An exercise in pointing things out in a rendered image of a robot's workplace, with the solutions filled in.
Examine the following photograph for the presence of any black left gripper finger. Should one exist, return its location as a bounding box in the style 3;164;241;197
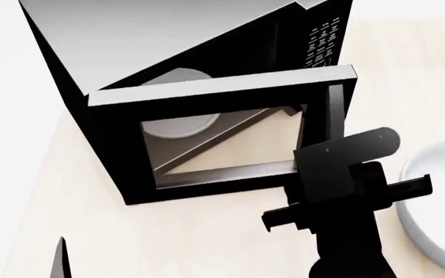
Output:
49;236;72;278

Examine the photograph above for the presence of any black vertical door handle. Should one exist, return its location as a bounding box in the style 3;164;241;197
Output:
324;83;345;144

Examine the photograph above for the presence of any black gripper camera mount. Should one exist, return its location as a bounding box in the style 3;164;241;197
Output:
293;126;402;204

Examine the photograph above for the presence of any black silver microwave body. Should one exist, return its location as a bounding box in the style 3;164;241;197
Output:
18;0;353;207

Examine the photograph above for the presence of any black microwave door with window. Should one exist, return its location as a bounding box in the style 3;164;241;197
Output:
87;63;359;207

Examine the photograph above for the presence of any white round bowl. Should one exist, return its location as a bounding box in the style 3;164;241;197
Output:
396;140;445;278

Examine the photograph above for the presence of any white round turntable plate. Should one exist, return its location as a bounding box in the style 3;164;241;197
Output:
141;67;222;141

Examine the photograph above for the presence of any microwave control panel white print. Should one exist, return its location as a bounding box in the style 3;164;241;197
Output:
302;15;341;70

